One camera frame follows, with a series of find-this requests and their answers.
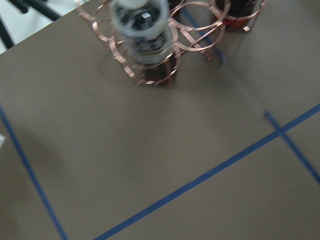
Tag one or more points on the copper wire bottle rack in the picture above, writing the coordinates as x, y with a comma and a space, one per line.
197, 26

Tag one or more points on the bottle white cap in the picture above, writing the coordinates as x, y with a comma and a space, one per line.
242, 15
143, 26

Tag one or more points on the bottle white cap left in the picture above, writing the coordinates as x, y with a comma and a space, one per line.
242, 15

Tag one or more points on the bottle white cap bottom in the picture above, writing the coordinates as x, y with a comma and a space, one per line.
143, 26

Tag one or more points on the black camera tripod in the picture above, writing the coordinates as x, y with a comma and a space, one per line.
19, 19

